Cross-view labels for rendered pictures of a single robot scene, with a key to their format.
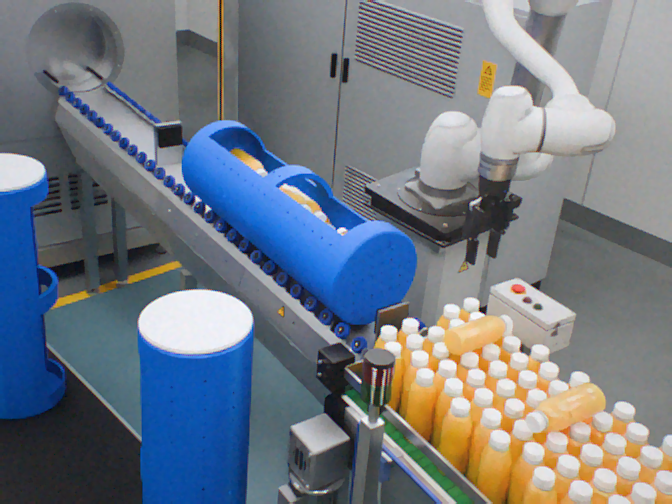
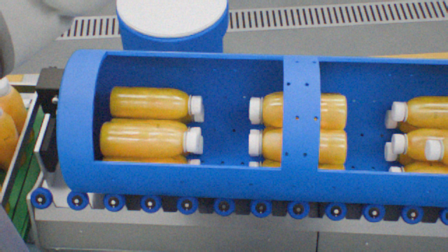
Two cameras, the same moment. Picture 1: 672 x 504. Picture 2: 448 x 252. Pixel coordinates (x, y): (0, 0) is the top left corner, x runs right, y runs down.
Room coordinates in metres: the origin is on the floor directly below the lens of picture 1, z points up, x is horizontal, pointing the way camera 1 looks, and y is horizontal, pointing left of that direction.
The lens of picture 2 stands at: (2.79, -0.56, 2.07)
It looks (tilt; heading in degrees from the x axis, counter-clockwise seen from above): 49 degrees down; 132
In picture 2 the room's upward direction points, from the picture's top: 1 degrees counter-clockwise
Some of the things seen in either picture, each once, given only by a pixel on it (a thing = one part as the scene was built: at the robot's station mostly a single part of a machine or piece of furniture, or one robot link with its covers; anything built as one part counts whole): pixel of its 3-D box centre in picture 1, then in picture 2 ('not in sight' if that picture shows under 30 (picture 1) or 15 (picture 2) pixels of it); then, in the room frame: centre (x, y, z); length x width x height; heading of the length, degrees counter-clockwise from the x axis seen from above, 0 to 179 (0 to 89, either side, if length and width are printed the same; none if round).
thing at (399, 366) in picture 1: (389, 379); not in sight; (1.71, -0.16, 0.98); 0.07 x 0.07 x 0.17
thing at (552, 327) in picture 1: (528, 315); not in sight; (1.95, -0.52, 1.05); 0.20 x 0.10 x 0.10; 37
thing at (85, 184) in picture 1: (89, 233); not in sight; (3.52, 1.12, 0.31); 0.06 x 0.06 x 0.63; 37
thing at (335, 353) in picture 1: (336, 368); (56, 94); (1.78, -0.03, 0.95); 0.10 x 0.07 x 0.10; 127
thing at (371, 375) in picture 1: (378, 368); not in sight; (1.41, -0.11, 1.23); 0.06 x 0.06 x 0.04
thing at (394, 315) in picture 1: (389, 325); (52, 150); (1.94, -0.16, 0.99); 0.10 x 0.02 x 0.12; 127
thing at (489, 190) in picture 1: (492, 192); not in sight; (1.94, -0.37, 1.39); 0.08 x 0.07 x 0.09; 127
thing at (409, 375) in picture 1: (415, 389); not in sight; (1.68, -0.22, 0.98); 0.07 x 0.07 x 0.17
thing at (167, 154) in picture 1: (169, 144); not in sight; (3.00, 0.64, 1.00); 0.10 x 0.04 x 0.15; 127
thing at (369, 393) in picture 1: (376, 386); not in sight; (1.41, -0.11, 1.18); 0.06 x 0.06 x 0.05
